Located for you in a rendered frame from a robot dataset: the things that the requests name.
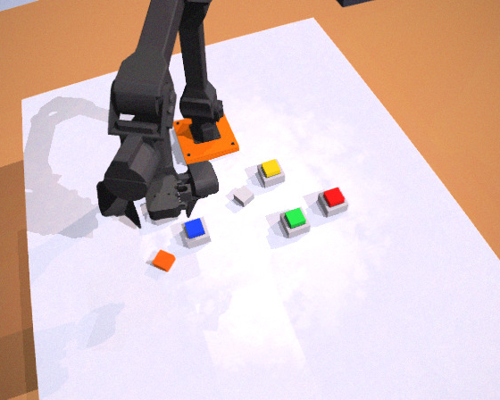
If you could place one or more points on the blue button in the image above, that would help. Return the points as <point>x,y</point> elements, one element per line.
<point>196,232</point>

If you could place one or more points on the red button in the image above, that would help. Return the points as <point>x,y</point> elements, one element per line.
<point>333,201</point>

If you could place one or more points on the purple button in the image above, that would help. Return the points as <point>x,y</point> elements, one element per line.
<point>162,221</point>

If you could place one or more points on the green button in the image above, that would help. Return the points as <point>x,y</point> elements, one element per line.
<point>295,222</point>

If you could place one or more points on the yellow button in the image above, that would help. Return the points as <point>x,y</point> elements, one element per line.
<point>271,173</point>

